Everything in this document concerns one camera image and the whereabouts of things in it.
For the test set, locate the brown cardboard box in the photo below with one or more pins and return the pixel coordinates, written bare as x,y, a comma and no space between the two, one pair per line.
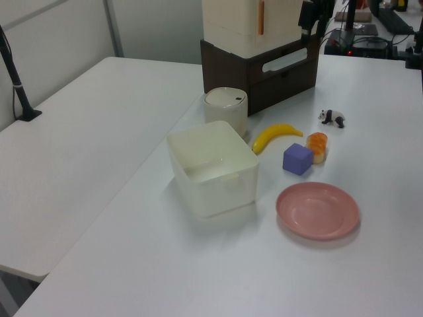
361,16

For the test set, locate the yellow toy banana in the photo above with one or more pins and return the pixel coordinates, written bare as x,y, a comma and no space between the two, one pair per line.
271,132

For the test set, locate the black electronics box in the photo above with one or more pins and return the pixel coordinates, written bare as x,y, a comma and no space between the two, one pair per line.
367,46

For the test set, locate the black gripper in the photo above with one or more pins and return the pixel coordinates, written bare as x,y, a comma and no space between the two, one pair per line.
322,8

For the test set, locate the cream open storage bin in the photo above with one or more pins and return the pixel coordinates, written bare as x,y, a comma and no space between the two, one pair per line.
211,195

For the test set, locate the dark brown drawer cabinet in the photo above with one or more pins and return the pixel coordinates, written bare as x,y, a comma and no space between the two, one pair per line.
231,76

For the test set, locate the pink plate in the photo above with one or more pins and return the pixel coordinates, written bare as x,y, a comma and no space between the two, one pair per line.
317,211

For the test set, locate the small cream lidded trash can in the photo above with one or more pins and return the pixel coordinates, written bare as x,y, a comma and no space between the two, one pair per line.
224,112

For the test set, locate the orange salmon sushi toy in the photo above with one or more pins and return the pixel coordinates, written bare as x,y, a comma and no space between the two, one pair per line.
319,143

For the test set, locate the black camera stand pole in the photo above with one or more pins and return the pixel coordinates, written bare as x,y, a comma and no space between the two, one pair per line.
16,86

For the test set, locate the black clamp mount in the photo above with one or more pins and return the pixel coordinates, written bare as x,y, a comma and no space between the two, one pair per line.
414,56

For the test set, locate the purple cube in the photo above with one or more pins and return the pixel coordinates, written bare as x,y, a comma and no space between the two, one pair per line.
297,160

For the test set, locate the black and white panda figurine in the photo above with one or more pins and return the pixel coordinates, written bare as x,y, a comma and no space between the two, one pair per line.
333,116

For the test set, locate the black background pole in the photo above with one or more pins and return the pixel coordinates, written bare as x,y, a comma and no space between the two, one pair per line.
350,14

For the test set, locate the black laptop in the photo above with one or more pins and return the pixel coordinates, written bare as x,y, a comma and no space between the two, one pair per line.
395,20

